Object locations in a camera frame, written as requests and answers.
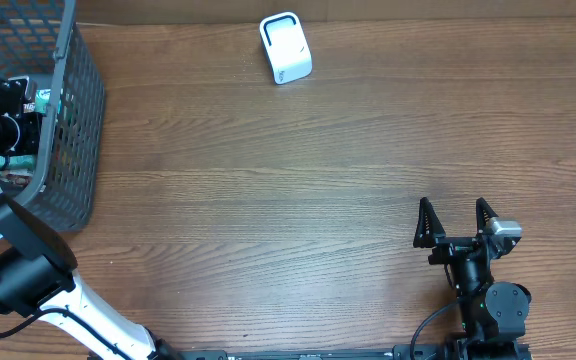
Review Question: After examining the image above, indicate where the beige Pantree snack pouch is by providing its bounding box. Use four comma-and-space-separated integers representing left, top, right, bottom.
0, 102, 44, 188

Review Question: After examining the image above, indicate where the white barcode scanner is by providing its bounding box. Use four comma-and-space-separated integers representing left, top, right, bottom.
259, 11, 313, 85

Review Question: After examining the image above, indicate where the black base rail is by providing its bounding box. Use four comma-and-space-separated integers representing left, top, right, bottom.
177, 342, 534, 360

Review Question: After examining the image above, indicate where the grey plastic mesh basket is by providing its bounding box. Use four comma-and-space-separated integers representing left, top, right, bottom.
0, 0, 105, 232

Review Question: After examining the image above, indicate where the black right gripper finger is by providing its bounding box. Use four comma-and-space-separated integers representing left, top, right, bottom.
476, 197, 497, 236
413, 197, 446, 248

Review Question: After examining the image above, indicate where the teal snack packet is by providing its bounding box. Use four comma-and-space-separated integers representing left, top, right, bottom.
0, 89, 51, 154

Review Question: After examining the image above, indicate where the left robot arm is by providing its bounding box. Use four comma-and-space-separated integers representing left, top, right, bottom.
0, 77, 180, 359

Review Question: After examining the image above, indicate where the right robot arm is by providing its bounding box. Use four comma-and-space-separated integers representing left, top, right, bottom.
407, 197, 532, 359

